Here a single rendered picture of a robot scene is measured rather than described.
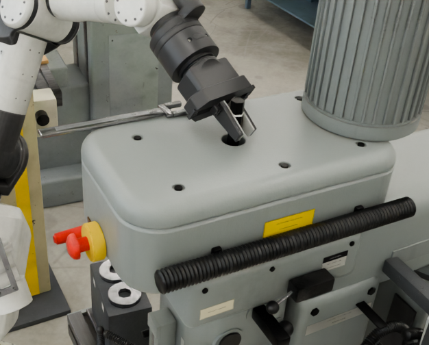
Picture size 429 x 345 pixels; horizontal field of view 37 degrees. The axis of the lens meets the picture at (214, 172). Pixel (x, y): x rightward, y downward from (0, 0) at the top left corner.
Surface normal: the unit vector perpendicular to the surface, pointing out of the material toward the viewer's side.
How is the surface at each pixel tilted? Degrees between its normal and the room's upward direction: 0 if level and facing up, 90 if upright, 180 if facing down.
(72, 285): 0
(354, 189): 90
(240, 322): 90
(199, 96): 52
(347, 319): 90
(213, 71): 31
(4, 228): 58
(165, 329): 90
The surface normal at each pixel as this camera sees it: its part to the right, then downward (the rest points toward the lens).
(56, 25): 0.66, 0.60
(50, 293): 0.07, -0.84
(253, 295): 0.47, 0.51
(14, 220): 0.62, -0.07
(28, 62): 0.80, 0.32
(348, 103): -0.43, 0.47
